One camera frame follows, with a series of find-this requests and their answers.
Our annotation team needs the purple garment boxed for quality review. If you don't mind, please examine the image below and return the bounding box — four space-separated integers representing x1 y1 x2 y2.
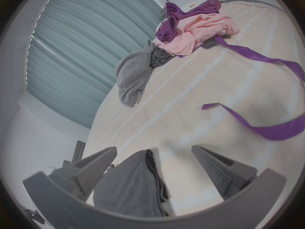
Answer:
156 0 305 141

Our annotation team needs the black shiny garment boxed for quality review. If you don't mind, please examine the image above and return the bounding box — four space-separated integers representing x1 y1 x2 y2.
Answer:
150 46 175 69

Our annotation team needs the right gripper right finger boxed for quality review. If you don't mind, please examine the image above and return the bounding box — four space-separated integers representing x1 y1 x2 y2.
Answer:
191 145 258 197

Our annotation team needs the blue-green curtain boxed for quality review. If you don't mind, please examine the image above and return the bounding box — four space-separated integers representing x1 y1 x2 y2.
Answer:
24 38 111 129
33 0 165 90

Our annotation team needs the dark grey garment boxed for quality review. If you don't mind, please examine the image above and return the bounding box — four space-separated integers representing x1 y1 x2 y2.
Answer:
202 34 231 49

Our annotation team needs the white printed pillow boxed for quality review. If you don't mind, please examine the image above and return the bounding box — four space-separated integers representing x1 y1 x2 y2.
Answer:
154 0 223 41

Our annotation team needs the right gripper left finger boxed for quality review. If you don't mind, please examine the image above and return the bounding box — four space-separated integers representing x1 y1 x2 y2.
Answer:
49 146 118 201

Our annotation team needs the bed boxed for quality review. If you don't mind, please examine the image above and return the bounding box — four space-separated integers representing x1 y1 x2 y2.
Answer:
85 0 305 218

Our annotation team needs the pink garment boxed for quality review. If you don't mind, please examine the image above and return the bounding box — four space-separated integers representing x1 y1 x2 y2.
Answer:
152 12 240 57

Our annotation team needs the black T-shirt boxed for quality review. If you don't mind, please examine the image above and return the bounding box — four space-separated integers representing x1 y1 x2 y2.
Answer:
93 148 170 218

